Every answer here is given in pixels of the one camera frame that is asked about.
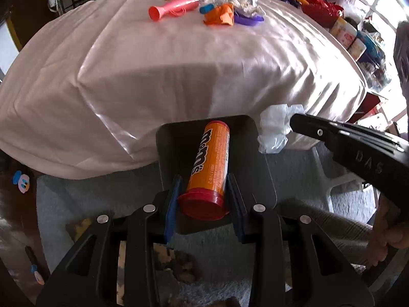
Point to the grey fluffy rug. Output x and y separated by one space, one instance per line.
96 192

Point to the red openwork basket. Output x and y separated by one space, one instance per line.
322 8

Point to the orange deflated balloon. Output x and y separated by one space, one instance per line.
220 16

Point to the beige ribbed cloth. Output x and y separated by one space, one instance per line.
319 227

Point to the blue plastic piece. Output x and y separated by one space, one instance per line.
206 8

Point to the dark grey bin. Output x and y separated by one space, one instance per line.
255 166

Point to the pink satin tablecloth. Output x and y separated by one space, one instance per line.
159 70

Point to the person's right hand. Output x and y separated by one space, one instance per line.
393 236

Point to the white plastic bag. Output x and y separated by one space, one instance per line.
271 131

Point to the orange candy tube red cap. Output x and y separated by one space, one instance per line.
207 166

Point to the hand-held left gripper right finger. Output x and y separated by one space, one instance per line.
235 204

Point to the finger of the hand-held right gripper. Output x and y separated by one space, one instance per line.
314 129

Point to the printed tissue pack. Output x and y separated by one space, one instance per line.
357 49
343 32

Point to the white plastic frame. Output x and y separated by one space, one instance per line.
332 182

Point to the window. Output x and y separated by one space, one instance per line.
383 3

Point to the brown patterned cloth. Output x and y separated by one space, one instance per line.
182 262

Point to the cartoon duck sticker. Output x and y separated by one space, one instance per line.
21 182

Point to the pink plastic horn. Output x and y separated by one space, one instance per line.
179 4

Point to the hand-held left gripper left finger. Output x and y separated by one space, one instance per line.
171 208

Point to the blue bag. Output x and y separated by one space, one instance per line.
372 46

